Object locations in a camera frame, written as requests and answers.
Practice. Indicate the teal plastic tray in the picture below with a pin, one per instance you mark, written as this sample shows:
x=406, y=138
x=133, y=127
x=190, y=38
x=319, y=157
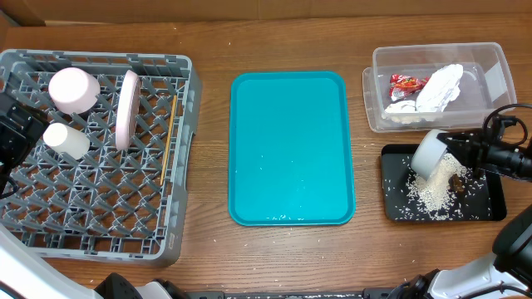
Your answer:
x=290, y=155

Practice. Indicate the brown food piece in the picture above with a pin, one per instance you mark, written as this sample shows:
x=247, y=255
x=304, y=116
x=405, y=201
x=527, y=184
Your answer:
x=455, y=184

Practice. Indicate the wooden chopstick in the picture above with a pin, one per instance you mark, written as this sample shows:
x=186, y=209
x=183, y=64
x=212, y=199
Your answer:
x=168, y=140

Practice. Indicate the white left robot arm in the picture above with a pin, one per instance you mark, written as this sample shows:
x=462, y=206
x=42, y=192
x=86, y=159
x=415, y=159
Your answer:
x=23, y=273

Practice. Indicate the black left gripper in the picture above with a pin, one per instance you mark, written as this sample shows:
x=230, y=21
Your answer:
x=17, y=143

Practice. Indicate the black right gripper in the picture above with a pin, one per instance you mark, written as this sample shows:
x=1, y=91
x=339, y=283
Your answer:
x=473, y=148

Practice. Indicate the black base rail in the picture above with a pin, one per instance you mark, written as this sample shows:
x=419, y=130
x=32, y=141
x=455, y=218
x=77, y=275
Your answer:
x=367, y=293

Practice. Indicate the white round plate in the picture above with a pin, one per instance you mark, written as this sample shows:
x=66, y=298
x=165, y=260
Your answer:
x=127, y=110

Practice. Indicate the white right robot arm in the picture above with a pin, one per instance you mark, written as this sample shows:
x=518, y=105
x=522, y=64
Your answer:
x=503, y=273

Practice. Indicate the white rice pile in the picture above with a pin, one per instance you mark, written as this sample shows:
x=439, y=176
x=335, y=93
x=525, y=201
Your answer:
x=434, y=196

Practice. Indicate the grey bowl with rice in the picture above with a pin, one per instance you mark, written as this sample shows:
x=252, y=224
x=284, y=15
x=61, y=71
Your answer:
x=428, y=155

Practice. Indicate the small white tissue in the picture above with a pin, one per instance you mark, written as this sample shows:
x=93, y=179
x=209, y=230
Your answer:
x=401, y=106

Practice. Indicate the red snack wrapper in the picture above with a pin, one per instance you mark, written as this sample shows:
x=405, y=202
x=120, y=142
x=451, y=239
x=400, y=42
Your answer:
x=403, y=86

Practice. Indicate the pink shallow bowl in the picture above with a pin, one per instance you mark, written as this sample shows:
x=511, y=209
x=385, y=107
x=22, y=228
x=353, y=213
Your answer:
x=73, y=90

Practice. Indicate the black plastic tray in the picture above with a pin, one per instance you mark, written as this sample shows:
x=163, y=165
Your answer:
x=482, y=200

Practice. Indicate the white paper cup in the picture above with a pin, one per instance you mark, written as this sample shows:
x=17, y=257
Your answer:
x=64, y=139

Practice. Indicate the grey dishwasher rack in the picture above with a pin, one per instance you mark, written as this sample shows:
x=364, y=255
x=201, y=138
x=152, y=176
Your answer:
x=107, y=206

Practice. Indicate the clear plastic bin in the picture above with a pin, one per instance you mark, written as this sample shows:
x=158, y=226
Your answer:
x=485, y=85

